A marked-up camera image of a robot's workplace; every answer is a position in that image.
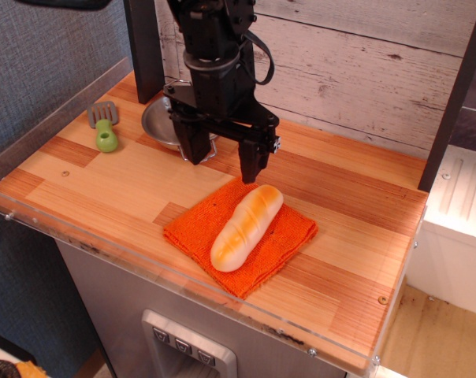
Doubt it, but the dark vertical post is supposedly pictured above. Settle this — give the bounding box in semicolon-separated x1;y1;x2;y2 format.
418;21;476;192
123;0;165;104

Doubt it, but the dark right vertical post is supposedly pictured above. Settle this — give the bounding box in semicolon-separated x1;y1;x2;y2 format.
418;21;476;192

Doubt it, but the clear acrylic table guard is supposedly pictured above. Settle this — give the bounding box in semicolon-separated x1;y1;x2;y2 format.
0;61;427;377

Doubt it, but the folded orange cloth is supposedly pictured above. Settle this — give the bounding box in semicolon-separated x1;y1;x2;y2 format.
163;178;318;299

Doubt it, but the dark left vertical post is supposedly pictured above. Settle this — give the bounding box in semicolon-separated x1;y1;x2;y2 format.
123;0;165;104

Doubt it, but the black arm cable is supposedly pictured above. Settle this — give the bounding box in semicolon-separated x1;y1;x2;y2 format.
244;30;276;86

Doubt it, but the toy hotdog bun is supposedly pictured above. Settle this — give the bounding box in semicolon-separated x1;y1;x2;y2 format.
210;184;284;272

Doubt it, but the green handled grey spatula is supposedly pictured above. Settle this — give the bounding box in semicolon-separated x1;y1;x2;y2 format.
87;101;118;153

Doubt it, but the grey toy fridge cabinet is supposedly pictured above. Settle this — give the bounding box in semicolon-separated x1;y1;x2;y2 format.
57;242;346;377

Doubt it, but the white toy sink unit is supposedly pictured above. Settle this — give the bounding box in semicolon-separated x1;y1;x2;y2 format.
405;58;476;318

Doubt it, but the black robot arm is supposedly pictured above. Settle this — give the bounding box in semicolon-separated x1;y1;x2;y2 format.
164;1;280;183

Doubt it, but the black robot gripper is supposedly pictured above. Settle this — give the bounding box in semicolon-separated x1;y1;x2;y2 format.
163;54;280;184

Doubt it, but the silver metal bowl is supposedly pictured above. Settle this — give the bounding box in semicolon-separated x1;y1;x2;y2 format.
140;96;219;153

